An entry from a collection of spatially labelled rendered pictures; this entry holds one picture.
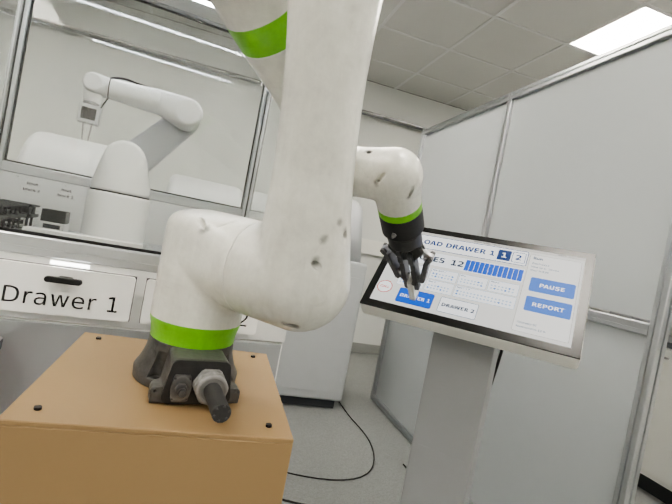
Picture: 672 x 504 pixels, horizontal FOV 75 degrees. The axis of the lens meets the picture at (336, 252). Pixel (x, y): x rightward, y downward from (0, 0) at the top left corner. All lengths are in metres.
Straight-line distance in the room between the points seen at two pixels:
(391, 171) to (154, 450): 0.57
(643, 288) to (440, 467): 0.91
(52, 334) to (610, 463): 1.69
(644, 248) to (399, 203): 1.10
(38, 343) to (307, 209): 0.88
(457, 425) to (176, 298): 0.85
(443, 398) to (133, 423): 0.85
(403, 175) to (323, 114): 0.34
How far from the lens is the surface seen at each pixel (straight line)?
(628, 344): 1.77
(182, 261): 0.62
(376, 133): 4.77
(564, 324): 1.12
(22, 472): 0.61
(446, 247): 1.26
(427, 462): 1.30
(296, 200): 0.51
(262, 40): 0.70
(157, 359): 0.67
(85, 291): 1.19
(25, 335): 1.25
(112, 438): 0.58
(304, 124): 0.51
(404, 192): 0.84
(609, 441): 1.83
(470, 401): 1.23
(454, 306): 1.13
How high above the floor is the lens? 1.10
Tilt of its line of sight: 1 degrees down
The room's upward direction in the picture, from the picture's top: 11 degrees clockwise
